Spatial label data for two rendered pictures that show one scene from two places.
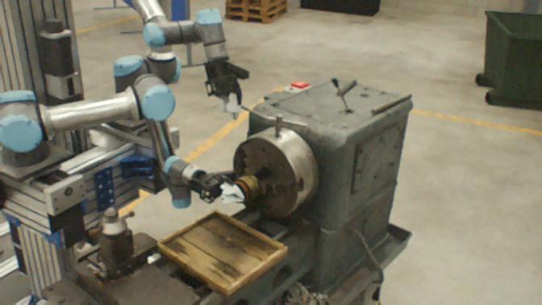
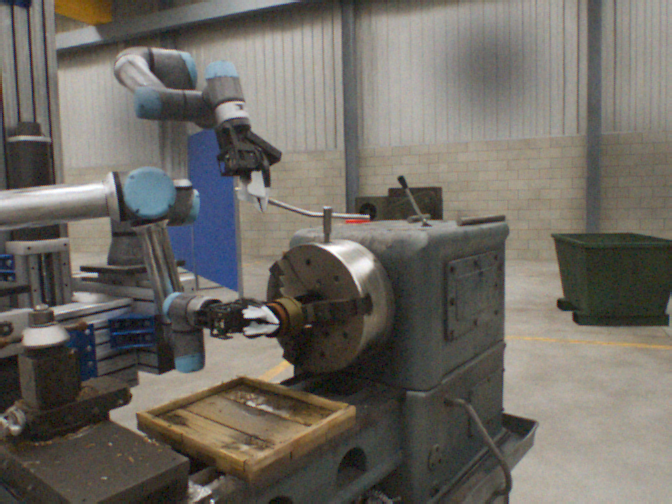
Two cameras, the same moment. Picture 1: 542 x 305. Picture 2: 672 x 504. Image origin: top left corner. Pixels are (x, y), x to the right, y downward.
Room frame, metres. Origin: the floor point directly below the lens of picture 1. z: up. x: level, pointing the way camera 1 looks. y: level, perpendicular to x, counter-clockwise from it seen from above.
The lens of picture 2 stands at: (0.37, -0.05, 1.34)
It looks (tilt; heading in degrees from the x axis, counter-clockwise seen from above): 6 degrees down; 0
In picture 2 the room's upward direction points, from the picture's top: 2 degrees counter-clockwise
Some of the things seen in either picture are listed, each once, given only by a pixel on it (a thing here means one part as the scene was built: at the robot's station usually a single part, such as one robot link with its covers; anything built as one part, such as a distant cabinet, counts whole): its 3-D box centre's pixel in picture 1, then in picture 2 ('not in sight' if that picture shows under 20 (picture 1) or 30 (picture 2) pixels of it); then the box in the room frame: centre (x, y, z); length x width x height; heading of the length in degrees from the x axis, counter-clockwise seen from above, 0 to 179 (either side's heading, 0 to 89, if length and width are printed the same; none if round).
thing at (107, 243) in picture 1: (117, 241); (51, 371); (1.20, 0.43, 1.07); 0.07 x 0.07 x 0.10; 51
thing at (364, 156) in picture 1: (328, 143); (404, 287); (1.96, -0.26, 1.06); 0.59 x 0.48 x 0.39; 141
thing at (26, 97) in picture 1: (18, 111); not in sight; (1.53, 0.82, 1.33); 0.13 x 0.12 x 0.14; 26
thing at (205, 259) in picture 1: (221, 248); (245, 418); (1.43, 0.15, 0.89); 0.36 x 0.30 x 0.04; 51
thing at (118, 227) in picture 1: (112, 223); (43, 333); (1.20, 0.43, 1.13); 0.08 x 0.08 x 0.03
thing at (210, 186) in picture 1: (207, 185); (224, 317); (1.53, 0.20, 1.08); 0.12 x 0.09 x 0.08; 50
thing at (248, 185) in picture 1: (245, 188); (282, 317); (1.52, 0.07, 1.08); 0.09 x 0.09 x 0.09; 51
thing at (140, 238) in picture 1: (125, 257); (67, 410); (1.22, 0.42, 0.99); 0.20 x 0.10 x 0.05; 141
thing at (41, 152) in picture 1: (23, 143); not in sight; (1.54, 0.82, 1.21); 0.15 x 0.15 x 0.10
